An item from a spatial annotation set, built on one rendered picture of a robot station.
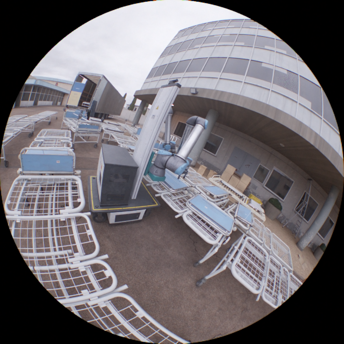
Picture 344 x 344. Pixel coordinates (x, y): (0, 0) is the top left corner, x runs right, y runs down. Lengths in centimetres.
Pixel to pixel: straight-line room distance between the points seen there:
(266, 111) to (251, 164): 378
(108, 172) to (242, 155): 701
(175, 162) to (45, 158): 142
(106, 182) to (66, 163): 57
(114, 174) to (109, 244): 79
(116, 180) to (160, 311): 138
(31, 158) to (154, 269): 175
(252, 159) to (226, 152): 177
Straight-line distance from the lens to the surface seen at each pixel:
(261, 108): 449
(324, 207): 695
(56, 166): 143
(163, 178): 127
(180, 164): 111
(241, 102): 463
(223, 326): 174
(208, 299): 161
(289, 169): 771
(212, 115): 611
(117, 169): 105
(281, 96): 549
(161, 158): 117
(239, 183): 491
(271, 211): 634
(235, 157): 734
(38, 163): 148
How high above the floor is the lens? 126
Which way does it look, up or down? 19 degrees down
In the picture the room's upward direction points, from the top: 25 degrees clockwise
